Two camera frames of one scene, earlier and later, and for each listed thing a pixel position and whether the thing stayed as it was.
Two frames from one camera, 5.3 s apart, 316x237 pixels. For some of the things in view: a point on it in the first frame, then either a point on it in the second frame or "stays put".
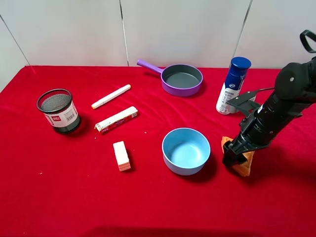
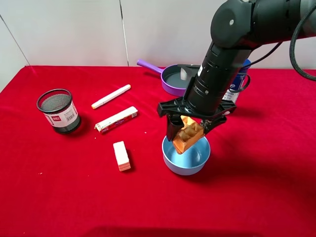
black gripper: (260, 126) to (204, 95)
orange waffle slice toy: (242, 169) to (191, 132)
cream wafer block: (121, 156) stays put
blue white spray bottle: (233, 84) stays put
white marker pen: (122, 90) stays put
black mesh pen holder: (59, 109) stays put
